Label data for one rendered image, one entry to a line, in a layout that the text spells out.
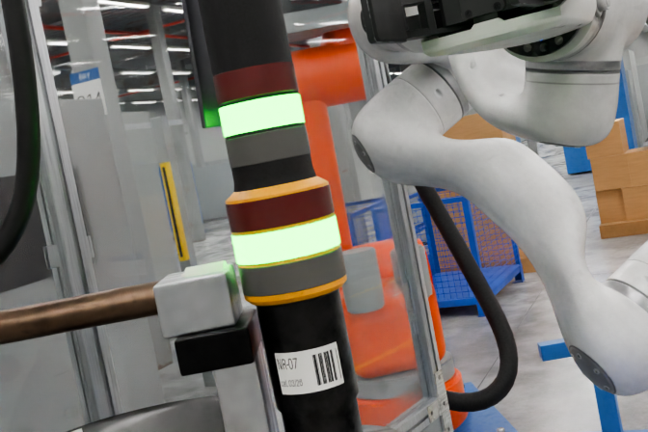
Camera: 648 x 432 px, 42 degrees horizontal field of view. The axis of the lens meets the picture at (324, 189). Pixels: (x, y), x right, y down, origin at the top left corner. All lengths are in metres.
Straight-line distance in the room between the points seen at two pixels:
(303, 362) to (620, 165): 9.27
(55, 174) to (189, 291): 0.82
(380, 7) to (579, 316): 0.56
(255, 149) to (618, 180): 9.30
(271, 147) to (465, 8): 0.26
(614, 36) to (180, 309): 0.46
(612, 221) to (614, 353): 8.72
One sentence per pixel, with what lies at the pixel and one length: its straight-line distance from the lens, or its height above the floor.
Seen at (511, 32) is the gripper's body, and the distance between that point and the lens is 0.55.
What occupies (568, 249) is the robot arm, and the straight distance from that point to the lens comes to 1.02.
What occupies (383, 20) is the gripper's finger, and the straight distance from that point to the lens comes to 0.53.
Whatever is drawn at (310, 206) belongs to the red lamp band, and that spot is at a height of 1.56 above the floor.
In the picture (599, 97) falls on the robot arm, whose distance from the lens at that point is 0.71.
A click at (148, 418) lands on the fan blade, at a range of 0.52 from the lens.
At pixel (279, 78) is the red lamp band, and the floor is 1.61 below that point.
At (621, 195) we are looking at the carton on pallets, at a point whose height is 0.43.
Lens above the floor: 1.58
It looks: 3 degrees down
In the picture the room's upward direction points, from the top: 11 degrees counter-clockwise
